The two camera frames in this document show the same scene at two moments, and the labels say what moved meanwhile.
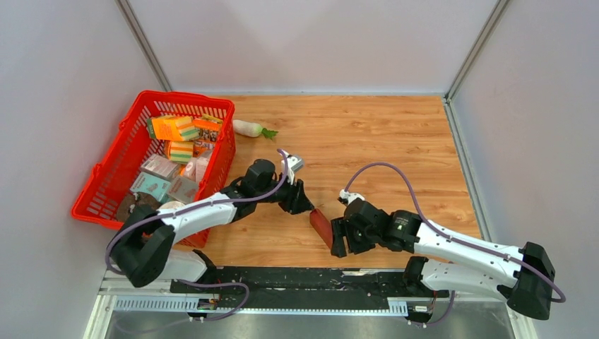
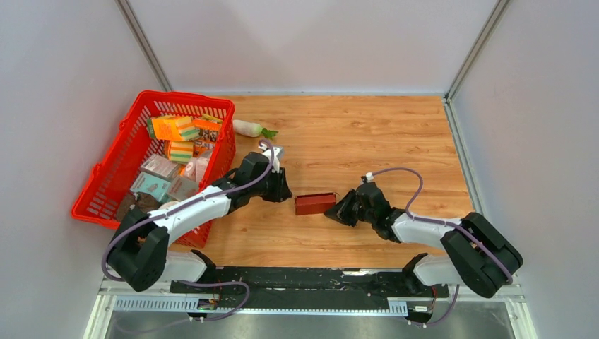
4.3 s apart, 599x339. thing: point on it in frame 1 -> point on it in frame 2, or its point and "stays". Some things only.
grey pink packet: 183,190 stays
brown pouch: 132,200 stays
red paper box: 322,226 -> 314,203
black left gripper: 296,201 -> 282,191
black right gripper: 341,228 -> 340,212
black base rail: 203,294 stays
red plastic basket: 115,174 stays
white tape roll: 172,205 stays
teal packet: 158,188 stays
